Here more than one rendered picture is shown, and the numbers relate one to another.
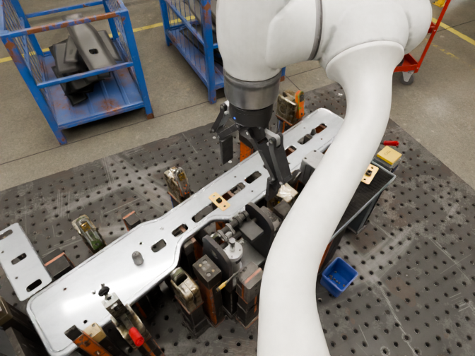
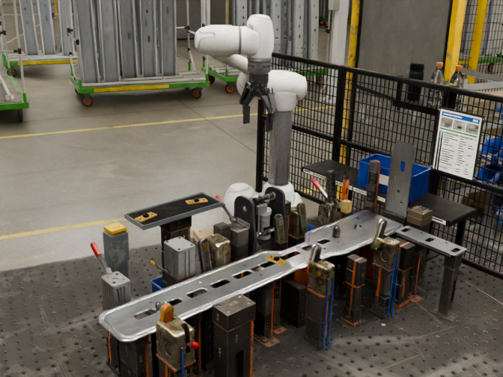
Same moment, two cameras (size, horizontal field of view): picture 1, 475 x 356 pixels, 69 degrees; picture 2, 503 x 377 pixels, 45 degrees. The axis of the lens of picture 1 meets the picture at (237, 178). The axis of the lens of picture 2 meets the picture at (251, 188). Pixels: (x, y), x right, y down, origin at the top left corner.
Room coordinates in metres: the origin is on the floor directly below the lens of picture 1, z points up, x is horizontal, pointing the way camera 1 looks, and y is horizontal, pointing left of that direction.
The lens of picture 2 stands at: (2.78, 0.00, 2.09)
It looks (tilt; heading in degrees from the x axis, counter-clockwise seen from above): 21 degrees down; 181
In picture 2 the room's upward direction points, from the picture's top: 1 degrees clockwise
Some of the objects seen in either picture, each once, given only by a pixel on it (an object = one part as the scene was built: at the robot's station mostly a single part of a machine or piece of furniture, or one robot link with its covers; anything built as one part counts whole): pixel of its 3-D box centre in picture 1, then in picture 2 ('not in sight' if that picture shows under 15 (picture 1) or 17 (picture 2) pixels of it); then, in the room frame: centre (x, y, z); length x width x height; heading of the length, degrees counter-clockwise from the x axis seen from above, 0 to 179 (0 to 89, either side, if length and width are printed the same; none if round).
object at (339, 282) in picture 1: (337, 278); (167, 289); (0.54, -0.39, 0.74); 0.11 x 0.10 x 0.09; 133
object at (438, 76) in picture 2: not in sight; (436, 84); (-0.10, 0.81, 1.53); 0.06 x 0.06 x 0.20
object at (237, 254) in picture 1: (237, 264); (260, 247); (0.51, 0.00, 0.94); 0.18 x 0.13 x 0.49; 133
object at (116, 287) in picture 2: not in sight; (117, 323); (1.00, -0.48, 0.88); 0.11 x 0.10 x 0.36; 43
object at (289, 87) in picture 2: not in sight; (283, 149); (-0.04, 0.10, 1.20); 0.22 x 0.16 x 0.77; 96
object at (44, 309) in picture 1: (222, 198); (274, 263); (0.74, 0.06, 1.00); 1.38 x 0.22 x 0.02; 133
